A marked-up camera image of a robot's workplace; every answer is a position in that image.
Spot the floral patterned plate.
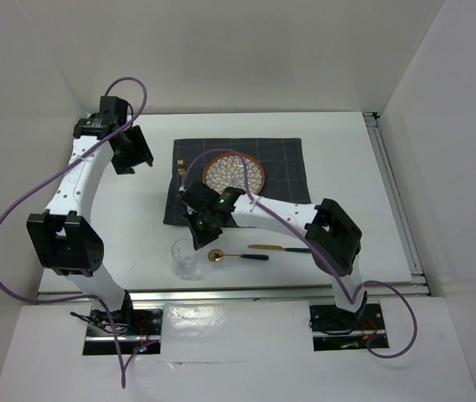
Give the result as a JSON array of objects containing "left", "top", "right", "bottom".
[{"left": 203, "top": 152, "right": 266, "bottom": 194}]

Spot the gold fork green handle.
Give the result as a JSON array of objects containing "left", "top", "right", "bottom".
[{"left": 177, "top": 159, "right": 186, "bottom": 178}]

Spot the clear drinking glass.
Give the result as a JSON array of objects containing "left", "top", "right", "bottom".
[{"left": 171, "top": 239, "right": 203, "bottom": 281}]

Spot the dark grey checked cloth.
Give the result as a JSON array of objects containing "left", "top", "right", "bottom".
[{"left": 163, "top": 137, "right": 311, "bottom": 226}]

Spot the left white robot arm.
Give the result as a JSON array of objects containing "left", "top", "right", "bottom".
[{"left": 26, "top": 95, "right": 153, "bottom": 334}]

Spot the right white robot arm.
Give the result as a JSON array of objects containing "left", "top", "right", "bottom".
[{"left": 179, "top": 181, "right": 367, "bottom": 328}]

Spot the gold spoon green handle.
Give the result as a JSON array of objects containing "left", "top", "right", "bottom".
[{"left": 208, "top": 249, "right": 270, "bottom": 262}]

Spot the gold knife green handle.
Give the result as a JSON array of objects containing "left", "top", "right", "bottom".
[{"left": 247, "top": 244, "right": 311, "bottom": 254}]

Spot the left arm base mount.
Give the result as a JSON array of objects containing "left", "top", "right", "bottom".
[{"left": 70, "top": 308, "right": 163, "bottom": 356}]

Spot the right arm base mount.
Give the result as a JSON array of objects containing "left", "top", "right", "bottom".
[{"left": 308, "top": 303, "right": 389, "bottom": 352}]

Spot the aluminium rail frame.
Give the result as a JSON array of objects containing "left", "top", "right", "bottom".
[{"left": 34, "top": 111, "right": 431, "bottom": 305}]

